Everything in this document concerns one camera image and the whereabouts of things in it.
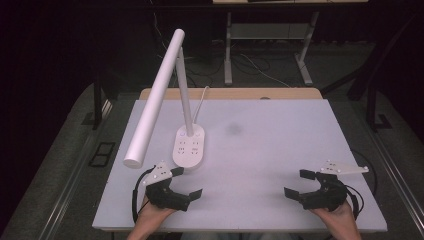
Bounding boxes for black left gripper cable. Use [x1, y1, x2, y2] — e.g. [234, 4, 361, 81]
[131, 164, 158, 224]

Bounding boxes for black metal stand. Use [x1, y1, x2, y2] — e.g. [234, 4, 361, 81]
[364, 81, 394, 133]

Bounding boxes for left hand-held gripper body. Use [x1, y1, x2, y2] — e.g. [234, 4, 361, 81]
[142, 161, 192, 213]

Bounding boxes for person's right hand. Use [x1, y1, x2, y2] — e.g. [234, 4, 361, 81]
[309, 201, 358, 231]

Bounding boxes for wooden table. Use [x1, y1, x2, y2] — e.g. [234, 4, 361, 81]
[138, 87, 324, 101]

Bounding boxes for white table mat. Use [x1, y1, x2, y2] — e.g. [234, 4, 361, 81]
[92, 98, 388, 233]

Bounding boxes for white floor cable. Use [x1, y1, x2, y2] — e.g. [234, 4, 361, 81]
[239, 53, 292, 89]

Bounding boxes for grey metal table frame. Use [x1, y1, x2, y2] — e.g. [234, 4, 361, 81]
[223, 11, 320, 87]

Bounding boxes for white lamp cable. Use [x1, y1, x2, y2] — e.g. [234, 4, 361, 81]
[192, 85, 211, 125]

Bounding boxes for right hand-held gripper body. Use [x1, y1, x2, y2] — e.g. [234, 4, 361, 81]
[298, 159, 370, 212]

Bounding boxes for black floor frame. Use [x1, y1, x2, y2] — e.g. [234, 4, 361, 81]
[88, 141, 116, 168]

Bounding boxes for person's left hand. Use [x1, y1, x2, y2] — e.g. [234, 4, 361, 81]
[134, 196, 176, 231]

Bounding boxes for black floor cables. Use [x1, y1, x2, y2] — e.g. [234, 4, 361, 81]
[184, 53, 271, 88]

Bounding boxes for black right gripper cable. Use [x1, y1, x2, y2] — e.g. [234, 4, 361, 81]
[344, 184, 365, 221]

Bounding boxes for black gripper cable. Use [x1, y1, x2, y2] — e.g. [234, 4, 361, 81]
[344, 184, 365, 221]
[131, 164, 158, 224]

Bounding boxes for white desk lamp with sockets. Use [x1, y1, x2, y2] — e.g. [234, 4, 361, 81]
[123, 28, 206, 170]

